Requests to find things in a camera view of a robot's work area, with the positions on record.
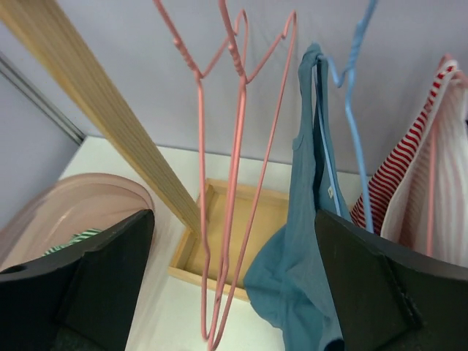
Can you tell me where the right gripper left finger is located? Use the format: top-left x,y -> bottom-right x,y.
1,210 -> 154,350

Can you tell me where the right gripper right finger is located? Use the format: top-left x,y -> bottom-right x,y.
315,210 -> 467,350

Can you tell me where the green striped tank top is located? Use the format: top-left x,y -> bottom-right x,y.
42,228 -> 102,256

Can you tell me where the teal blue tank top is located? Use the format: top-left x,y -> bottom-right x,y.
244,43 -> 350,350

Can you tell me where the blue wire hanger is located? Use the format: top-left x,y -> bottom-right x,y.
314,0 -> 380,235

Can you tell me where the red striped tank top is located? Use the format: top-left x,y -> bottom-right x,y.
368,54 -> 467,267

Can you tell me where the pink plastic basin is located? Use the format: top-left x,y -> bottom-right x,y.
1,173 -> 154,270

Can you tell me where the wooden clothes rack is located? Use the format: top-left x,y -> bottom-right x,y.
0,0 -> 293,303

